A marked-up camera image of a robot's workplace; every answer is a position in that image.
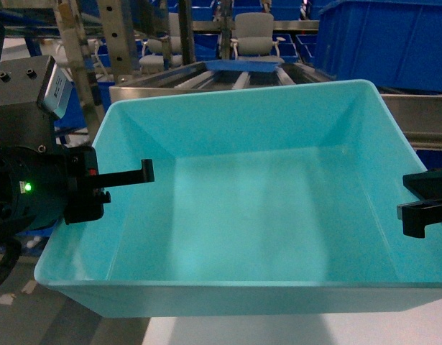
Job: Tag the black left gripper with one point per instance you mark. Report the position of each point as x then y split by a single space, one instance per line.
55 187

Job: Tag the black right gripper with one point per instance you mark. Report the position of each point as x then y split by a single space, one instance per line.
427 210

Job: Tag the teal plastic bin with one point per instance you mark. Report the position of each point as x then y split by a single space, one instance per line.
266 201

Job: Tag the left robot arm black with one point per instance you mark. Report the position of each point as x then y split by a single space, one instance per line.
24 124

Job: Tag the stainless steel roller shelf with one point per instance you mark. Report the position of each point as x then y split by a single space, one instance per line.
418 113

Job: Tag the grey office chair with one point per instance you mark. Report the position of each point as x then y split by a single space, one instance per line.
152 60

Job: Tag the large blue bin right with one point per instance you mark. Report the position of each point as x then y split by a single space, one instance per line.
396 44

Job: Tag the grey chair with white arms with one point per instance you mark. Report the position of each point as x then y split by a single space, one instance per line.
252 38

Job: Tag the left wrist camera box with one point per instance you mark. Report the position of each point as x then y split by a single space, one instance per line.
55 90

